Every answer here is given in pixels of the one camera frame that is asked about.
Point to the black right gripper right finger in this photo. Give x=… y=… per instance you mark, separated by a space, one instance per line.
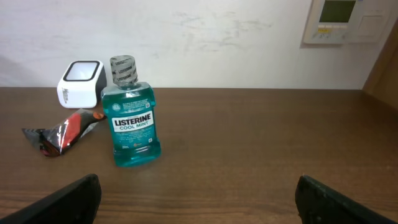
x=317 y=203

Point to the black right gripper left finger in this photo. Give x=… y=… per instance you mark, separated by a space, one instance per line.
x=78 y=202

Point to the black red snack wrapper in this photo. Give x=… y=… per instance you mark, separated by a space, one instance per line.
x=57 y=140

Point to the teal Listerine mouthwash bottle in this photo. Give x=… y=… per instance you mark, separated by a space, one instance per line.
x=129 y=107

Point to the white barcode scanner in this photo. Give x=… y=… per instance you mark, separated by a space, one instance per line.
x=81 y=84

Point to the beige wall control panel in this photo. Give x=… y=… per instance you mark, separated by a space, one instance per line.
x=338 y=22

